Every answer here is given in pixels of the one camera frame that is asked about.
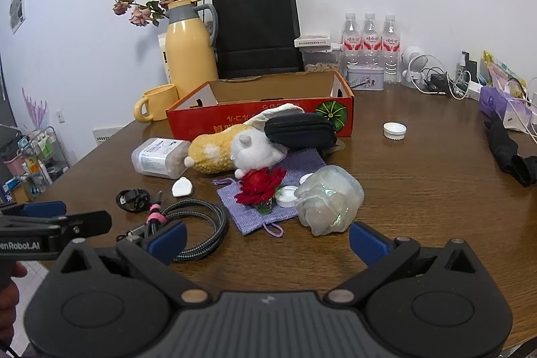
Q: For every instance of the white power adapter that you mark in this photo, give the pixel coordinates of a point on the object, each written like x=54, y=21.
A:
x=473, y=90

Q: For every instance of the small white plastic device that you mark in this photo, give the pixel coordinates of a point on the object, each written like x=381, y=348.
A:
x=183, y=187

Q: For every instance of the purple knitted cloth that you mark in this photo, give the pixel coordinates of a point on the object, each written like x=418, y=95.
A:
x=247, y=215

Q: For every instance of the water bottle with red label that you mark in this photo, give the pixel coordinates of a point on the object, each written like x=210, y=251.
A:
x=390, y=47
x=351, y=41
x=371, y=41

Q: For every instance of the red rose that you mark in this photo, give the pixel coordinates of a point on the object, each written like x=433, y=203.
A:
x=260, y=186

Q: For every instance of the clear plastic jar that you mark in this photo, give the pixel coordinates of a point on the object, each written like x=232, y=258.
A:
x=157, y=159

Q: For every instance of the white face mask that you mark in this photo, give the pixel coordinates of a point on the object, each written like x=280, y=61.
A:
x=279, y=111

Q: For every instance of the white wall outlet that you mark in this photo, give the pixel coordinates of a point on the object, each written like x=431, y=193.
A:
x=61, y=116

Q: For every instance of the yellow white plush toy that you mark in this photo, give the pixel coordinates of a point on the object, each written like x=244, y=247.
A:
x=222, y=150

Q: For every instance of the white robot figure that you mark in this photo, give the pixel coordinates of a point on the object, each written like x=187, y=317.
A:
x=411, y=66

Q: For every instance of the translucent plastic bag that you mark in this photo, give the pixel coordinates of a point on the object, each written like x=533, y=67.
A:
x=329, y=200

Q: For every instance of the black cloth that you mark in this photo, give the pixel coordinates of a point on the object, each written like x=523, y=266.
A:
x=505, y=152

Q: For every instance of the black zip pouch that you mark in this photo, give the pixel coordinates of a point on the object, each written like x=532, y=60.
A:
x=300, y=131

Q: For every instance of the person's left hand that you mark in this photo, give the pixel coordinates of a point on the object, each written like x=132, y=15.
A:
x=9, y=299

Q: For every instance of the printed tin box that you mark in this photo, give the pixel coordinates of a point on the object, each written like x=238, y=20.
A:
x=365, y=78

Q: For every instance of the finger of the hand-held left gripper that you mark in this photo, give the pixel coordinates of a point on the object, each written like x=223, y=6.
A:
x=44, y=208
x=90, y=223

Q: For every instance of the metal storage rack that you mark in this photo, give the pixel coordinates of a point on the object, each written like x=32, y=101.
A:
x=37, y=165

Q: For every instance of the small white cap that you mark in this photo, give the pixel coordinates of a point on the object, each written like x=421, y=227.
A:
x=287, y=197

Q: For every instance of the wall poster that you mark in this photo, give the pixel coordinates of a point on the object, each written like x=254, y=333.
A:
x=17, y=8

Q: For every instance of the purple plastic bag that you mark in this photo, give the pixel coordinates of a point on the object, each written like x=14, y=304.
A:
x=495, y=102

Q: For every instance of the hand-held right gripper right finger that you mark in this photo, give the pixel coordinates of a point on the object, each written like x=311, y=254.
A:
x=369, y=244

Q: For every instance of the large ridged white cap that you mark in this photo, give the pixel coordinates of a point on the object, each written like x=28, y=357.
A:
x=394, y=130

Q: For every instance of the black paper bag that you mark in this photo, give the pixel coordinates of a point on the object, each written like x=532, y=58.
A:
x=256, y=31

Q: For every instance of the clear container of seeds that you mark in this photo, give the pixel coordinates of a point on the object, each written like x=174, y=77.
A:
x=321, y=58

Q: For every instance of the flat white box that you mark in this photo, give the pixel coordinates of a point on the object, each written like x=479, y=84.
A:
x=312, y=40

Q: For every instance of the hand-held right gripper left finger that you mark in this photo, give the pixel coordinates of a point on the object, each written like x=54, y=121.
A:
x=167, y=241

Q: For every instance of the purple flower wall sticker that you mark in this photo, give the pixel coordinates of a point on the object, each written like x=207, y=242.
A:
x=35, y=110

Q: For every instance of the colourful snack packets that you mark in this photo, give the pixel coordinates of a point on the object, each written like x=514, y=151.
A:
x=501, y=73

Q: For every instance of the black charger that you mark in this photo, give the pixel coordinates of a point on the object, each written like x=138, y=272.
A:
x=438, y=82

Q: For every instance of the yellow ceramic mug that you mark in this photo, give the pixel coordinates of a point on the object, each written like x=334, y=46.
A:
x=157, y=104

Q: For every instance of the small spray bottle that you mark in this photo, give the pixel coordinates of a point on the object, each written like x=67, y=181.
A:
x=464, y=62

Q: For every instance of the white panel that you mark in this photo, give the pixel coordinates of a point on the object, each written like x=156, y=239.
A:
x=105, y=135

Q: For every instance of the red cardboard box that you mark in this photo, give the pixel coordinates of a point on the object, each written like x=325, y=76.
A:
x=235, y=119

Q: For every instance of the yellow thermos jug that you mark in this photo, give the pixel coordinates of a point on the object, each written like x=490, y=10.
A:
x=188, y=52

